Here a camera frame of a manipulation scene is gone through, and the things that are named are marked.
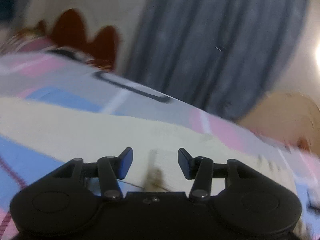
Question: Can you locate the patterned pink blue bedsheet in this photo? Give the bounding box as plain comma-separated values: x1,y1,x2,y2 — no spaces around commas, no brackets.
1,53,319,239

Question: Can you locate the blue grey curtain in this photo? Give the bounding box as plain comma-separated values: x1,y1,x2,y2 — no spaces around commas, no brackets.
125,0,309,120

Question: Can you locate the orange plush toy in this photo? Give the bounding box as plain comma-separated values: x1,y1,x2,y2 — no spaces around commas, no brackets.
297,137,311,152

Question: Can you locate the cream knit sweater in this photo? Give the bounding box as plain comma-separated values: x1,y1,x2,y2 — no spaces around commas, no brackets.
1,98,296,191

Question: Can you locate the cream arched headboard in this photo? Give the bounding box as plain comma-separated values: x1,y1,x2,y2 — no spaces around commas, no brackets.
236,92,319,155

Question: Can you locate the red white heart headboard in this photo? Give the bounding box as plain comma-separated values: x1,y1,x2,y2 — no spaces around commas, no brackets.
15,8,123,72

